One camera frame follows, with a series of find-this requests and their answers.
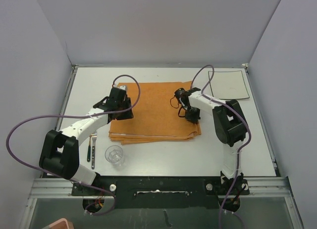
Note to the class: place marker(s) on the orange cloth napkin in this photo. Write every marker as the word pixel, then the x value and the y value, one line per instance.
pixel 155 117

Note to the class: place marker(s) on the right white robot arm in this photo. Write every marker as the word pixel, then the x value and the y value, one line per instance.
pixel 229 123

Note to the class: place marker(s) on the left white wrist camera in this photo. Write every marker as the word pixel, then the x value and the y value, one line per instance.
pixel 121 87

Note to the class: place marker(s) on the silver fork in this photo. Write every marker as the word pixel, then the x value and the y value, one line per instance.
pixel 94 139

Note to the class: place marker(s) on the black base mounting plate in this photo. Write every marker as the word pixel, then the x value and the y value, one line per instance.
pixel 173 192

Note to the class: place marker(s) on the clear drinking glass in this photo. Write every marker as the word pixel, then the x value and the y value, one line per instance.
pixel 114 154

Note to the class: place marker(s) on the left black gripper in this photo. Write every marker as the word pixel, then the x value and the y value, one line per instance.
pixel 127 114

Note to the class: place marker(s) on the white square plate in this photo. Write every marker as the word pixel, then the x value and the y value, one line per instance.
pixel 229 85

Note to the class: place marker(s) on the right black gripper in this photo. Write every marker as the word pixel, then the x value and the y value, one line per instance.
pixel 193 119

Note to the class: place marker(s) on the pink box corner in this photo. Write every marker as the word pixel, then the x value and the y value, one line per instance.
pixel 62 223

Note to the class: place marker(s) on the gold fork green handle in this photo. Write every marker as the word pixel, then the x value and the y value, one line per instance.
pixel 89 149

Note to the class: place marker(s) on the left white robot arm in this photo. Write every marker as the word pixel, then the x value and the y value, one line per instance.
pixel 60 153

